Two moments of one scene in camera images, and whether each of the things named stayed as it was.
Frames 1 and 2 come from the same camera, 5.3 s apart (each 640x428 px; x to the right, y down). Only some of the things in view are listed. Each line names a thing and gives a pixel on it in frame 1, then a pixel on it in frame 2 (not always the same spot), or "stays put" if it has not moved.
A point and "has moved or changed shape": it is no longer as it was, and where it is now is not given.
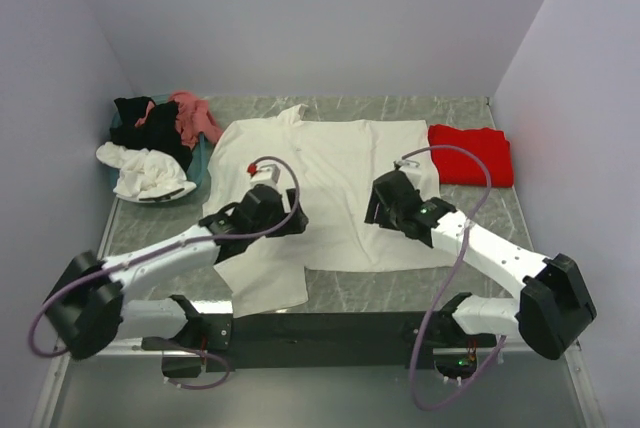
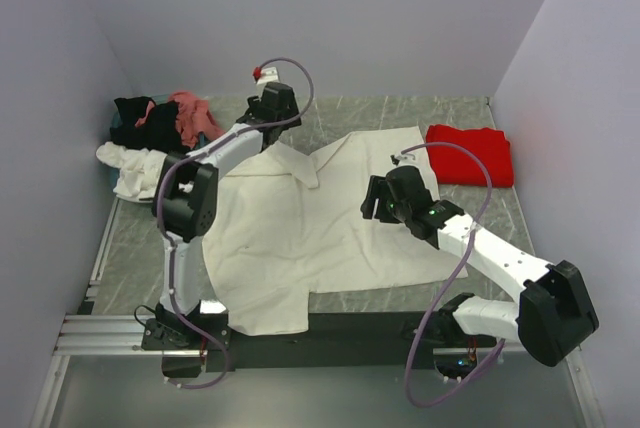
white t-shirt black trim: [145, 175] stays put
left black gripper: [297, 224] -> [293, 110]
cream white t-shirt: [339, 164] has moved or changed shape
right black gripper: [380, 220] stays put
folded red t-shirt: [456, 167] stays put
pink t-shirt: [195, 115] stays put
